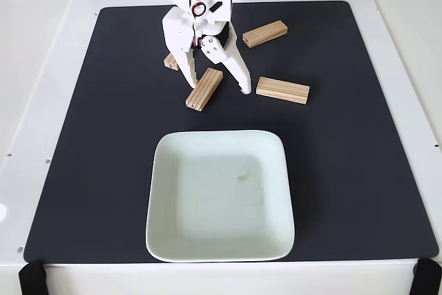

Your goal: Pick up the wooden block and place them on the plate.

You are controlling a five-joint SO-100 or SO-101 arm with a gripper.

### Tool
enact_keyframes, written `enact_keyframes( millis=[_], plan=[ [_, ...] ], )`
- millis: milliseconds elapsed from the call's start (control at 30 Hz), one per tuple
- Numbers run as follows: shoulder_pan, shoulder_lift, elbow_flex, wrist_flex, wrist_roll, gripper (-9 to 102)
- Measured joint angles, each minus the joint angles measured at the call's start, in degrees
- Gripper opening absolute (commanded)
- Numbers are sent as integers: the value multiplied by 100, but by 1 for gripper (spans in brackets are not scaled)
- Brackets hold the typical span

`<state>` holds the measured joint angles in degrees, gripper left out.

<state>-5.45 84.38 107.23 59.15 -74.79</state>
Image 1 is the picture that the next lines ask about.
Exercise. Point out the grooved wooden block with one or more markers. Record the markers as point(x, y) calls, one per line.
point(205, 91)
point(282, 90)
point(264, 33)
point(170, 61)

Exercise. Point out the pale green square plate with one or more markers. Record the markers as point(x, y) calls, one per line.
point(269, 188)

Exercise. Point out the black table mat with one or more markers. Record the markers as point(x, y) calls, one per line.
point(103, 136)

